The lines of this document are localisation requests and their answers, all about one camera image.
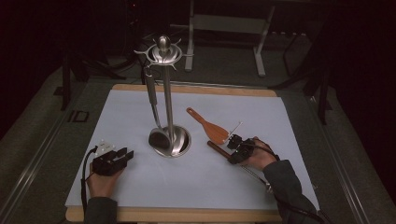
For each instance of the wooden rice paddle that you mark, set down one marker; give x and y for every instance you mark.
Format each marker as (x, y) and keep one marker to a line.
(214, 132)

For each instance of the white paper sheet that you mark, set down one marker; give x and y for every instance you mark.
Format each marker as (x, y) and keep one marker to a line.
(130, 109)

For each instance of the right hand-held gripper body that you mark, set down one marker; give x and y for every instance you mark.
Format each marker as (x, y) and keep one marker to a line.
(244, 147)

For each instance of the black tripod stand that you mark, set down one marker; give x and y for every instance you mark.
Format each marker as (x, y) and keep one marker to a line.
(137, 37)
(322, 81)

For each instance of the person's right hand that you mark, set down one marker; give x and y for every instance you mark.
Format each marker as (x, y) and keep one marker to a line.
(261, 157)

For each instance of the steel utensil stand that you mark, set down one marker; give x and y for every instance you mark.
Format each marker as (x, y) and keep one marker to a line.
(168, 102)

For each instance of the white metal frame stand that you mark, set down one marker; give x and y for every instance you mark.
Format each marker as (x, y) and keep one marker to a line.
(227, 24)

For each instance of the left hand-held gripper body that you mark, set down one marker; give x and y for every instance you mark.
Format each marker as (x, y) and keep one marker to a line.
(106, 163)

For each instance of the person's left hand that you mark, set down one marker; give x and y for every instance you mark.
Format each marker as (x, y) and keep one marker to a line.
(101, 185)

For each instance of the steel serving spoon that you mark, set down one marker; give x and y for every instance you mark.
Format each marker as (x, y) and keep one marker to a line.
(152, 93)

